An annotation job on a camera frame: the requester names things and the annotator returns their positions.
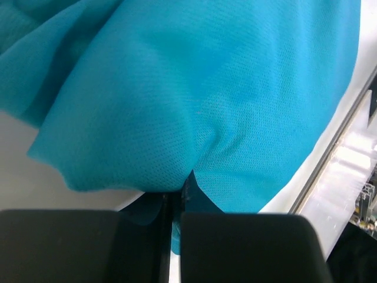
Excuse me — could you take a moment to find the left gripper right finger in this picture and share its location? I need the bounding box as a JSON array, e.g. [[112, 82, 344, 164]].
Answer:
[[180, 173, 333, 282]]

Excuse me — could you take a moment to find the aluminium table frame rail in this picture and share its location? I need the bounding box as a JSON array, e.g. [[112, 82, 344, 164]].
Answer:
[[288, 67, 376, 214]]

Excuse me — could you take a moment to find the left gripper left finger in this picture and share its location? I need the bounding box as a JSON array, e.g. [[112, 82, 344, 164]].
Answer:
[[1, 193, 173, 282]]

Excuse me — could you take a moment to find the teal t shirt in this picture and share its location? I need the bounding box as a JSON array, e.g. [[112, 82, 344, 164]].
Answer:
[[0, 0, 362, 256]]

